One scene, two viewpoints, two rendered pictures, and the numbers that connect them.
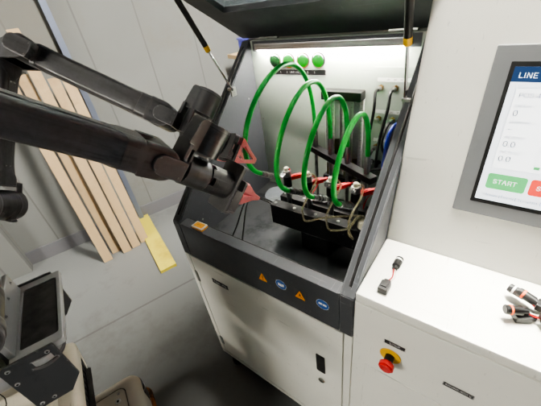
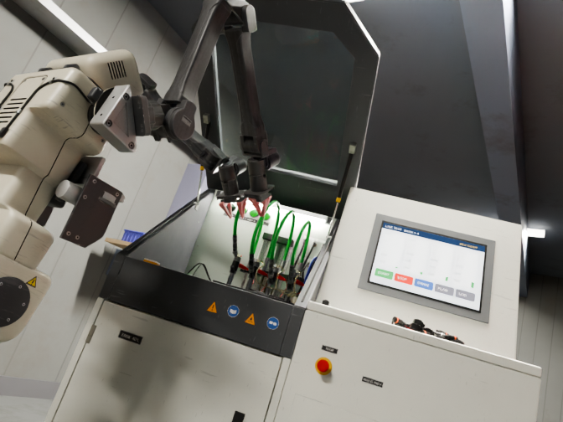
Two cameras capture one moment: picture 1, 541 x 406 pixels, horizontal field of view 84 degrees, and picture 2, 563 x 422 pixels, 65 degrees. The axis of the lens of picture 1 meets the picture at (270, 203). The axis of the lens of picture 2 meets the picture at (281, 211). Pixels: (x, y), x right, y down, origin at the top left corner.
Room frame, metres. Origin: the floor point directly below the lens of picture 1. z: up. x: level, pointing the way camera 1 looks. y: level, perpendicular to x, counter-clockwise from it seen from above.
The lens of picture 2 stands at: (-0.74, 0.63, 0.79)
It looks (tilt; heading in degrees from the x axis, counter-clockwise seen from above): 17 degrees up; 333
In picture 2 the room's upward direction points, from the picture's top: 18 degrees clockwise
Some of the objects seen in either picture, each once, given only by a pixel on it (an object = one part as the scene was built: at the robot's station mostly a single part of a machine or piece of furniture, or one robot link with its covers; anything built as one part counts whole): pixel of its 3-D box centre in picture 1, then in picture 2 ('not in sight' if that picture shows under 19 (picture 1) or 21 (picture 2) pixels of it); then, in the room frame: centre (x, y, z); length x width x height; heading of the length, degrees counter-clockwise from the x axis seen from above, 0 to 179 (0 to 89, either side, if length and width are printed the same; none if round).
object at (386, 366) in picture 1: (387, 362); (322, 366); (0.37, -0.23, 0.80); 0.05 x 0.04 x 0.05; 49
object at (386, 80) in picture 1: (390, 119); (307, 263); (0.92, -0.42, 1.20); 0.13 x 0.03 x 0.31; 49
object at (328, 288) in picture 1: (253, 266); (199, 303); (0.70, 0.09, 0.87); 0.62 x 0.04 x 0.16; 49
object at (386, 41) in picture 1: (321, 44); (272, 206); (1.08, -0.24, 1.43); 0.54 x 0.03 x 0.02; 49
